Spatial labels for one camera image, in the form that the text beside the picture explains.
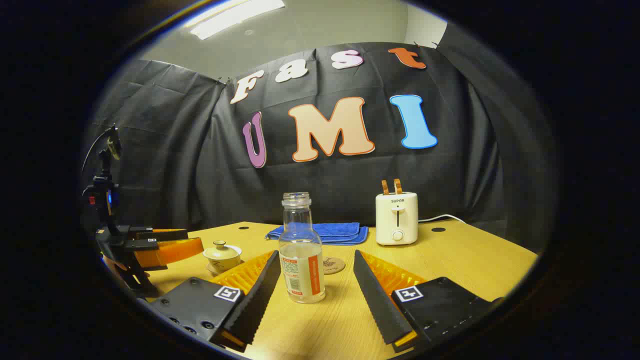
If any clear glass water bottle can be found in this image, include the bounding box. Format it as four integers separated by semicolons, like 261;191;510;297
278;192;327;304

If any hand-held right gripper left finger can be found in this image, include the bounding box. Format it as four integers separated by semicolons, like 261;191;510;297
148;250;282;353

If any folded blue towel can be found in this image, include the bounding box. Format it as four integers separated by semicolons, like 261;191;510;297
265;222;369;246

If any ceiling light panel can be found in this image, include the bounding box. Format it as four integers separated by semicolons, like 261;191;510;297
185;0;286;41

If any black backdrop cloth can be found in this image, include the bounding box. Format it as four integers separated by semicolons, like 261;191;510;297
82;41;546;253

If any white toaster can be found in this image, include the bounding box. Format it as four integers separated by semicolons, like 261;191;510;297
375;191;419;246

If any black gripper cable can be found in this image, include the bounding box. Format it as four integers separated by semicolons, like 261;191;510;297
81;127;111;173

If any round cork coaster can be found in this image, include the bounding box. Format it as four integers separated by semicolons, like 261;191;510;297
322;256;347;275

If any white toaster cable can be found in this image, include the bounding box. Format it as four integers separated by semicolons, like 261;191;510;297
418;214;467;224

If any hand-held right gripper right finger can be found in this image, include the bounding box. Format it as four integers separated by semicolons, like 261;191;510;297
353;249;506;353

